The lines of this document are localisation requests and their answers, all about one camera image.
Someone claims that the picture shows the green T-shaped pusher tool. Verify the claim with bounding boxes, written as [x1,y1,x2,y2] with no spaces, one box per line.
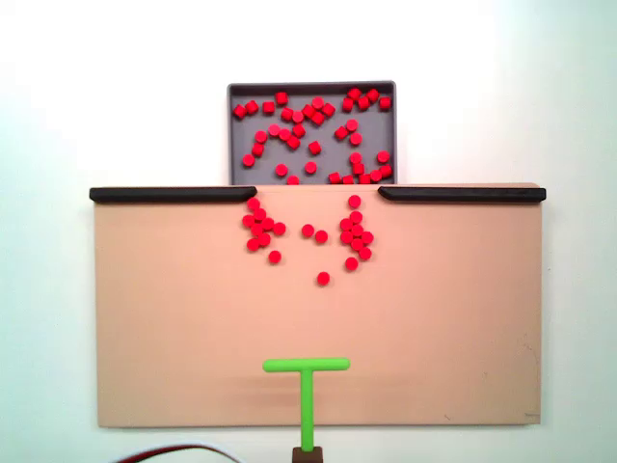
[262,357,351,463]

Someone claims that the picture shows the grey rectangular tray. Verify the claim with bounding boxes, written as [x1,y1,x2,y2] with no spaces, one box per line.
[227,80,398,186]

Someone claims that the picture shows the beige flat board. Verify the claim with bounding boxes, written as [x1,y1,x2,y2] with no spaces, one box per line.
[90,181,546,429]

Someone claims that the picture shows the black rail strip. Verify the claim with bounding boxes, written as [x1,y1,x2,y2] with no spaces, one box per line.
[89,186,258,204]
[377,185,548,204]

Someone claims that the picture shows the red white servo cable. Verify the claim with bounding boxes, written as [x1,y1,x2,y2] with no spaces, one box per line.
[114,441,240,463]

